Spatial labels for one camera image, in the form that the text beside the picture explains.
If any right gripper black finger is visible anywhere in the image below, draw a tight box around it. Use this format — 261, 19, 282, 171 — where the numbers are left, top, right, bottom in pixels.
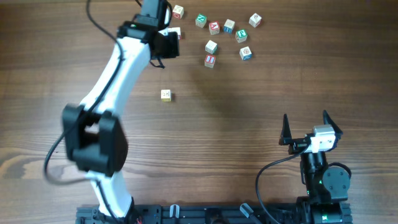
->
280, 114, 292, 140
323, 110, 343, 137

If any yellow letter wooden block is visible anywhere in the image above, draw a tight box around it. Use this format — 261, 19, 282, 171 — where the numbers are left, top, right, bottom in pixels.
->
160, 90, 172, 102

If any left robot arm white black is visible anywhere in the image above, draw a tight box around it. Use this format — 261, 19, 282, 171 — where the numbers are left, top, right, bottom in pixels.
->
62, 22, 182, 223

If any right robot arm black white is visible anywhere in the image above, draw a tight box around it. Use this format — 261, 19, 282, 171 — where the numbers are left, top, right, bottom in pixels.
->
279, 111, 353, 224

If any red side paired block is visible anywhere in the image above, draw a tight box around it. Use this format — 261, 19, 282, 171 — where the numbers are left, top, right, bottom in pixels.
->
167, 27, 181, 40

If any red trimmed far block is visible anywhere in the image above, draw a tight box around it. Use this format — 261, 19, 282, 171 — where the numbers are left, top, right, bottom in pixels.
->
172, 5, 184, 19

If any green letter Z block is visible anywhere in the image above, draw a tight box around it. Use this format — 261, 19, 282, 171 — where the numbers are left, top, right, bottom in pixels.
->
195, 14, 207, 28

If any green side plain block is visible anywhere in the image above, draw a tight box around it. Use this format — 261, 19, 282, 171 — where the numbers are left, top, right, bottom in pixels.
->
205, 40, 218, 55

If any red letter I block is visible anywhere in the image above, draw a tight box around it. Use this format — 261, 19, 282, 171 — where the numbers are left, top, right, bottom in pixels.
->
205, 55, 216, 68

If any blue side wooden block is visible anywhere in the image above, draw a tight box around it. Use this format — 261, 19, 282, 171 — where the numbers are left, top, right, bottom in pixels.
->
223, 19, 235, 34

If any green letter J block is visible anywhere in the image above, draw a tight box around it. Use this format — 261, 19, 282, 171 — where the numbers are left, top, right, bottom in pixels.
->
236, 29, 248, 43

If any blue picture wooden block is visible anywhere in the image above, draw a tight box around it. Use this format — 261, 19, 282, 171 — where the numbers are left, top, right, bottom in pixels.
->
239, 47, 252, 60

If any red picture wooden block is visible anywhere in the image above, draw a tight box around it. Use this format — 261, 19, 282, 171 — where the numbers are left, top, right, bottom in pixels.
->
249, 13, 262, 28

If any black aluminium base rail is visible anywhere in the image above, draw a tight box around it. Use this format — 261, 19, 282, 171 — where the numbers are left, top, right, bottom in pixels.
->
75, 202, 353, 224

